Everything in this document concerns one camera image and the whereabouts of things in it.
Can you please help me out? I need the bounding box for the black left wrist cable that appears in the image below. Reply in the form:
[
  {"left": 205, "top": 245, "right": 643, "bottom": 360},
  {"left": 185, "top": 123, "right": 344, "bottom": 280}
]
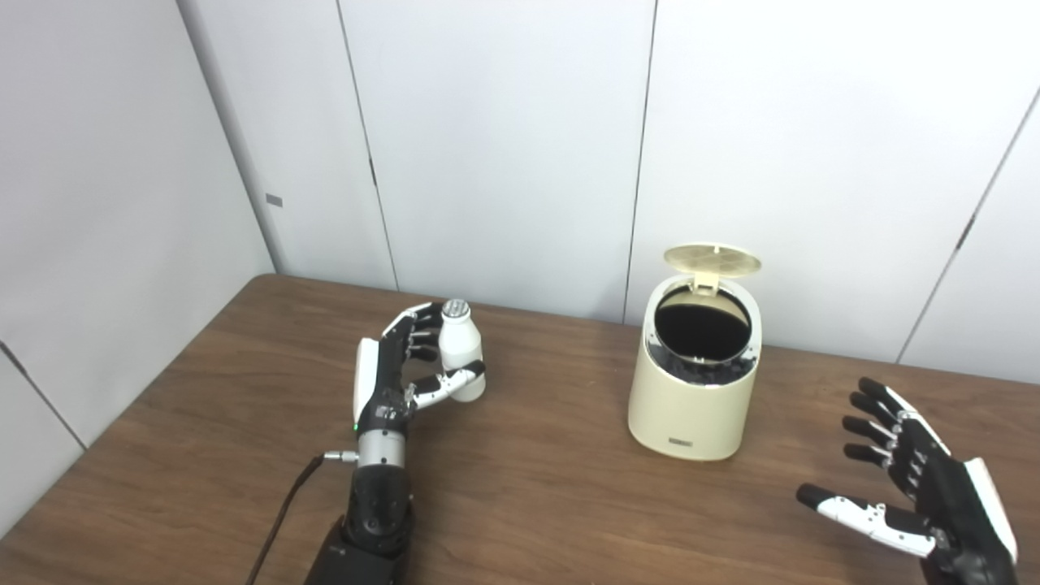
[{"left": 246, "top": 451, "right": 360, "bottom": 585}]

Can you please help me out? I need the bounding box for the cream-colored bin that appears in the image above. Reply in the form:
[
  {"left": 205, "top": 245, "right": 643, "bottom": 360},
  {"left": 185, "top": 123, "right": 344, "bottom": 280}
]
[{"left": 627, "top": 275, "right": 763, "bottom": 462}]

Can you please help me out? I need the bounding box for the small white plastic bottle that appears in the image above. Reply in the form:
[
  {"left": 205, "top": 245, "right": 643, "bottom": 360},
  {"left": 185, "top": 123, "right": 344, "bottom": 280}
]
[{"left": 439, "top": 299, "right": 487, "bottom": 403}]

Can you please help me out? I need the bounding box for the cream round bin lid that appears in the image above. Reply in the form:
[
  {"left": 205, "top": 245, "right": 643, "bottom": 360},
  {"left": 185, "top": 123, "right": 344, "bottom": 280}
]
[{"left": 664, "top": 243, "right": 763, "bottom": 293}]

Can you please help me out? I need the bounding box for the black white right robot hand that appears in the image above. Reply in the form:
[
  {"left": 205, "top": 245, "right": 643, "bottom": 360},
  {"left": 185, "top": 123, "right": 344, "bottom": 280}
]
[{"left": 796, "top": 377, "right": 1019, "bottom": 585}]

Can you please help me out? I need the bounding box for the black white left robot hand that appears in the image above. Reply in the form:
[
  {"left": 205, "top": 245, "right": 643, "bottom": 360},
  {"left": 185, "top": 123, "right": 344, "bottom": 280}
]
[{"left": 352, "top": 302, "right": 487, "bottom": 436}]

